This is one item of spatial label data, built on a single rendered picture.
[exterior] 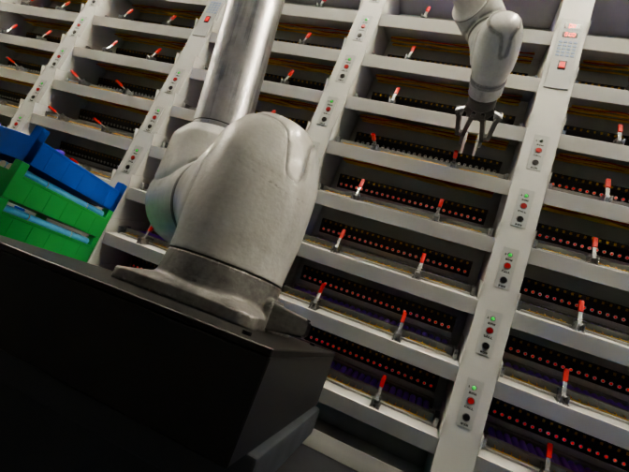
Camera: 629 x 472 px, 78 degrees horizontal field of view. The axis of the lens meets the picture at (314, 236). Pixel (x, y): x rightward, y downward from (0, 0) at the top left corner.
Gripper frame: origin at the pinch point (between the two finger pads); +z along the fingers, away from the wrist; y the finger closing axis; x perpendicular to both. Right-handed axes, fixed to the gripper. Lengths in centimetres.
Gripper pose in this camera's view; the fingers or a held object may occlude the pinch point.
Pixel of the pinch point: (469, 144)
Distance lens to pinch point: 137.1
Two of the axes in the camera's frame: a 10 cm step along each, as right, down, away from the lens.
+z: 1.5, 4.9, 8.6
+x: -4.0, 8.2, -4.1
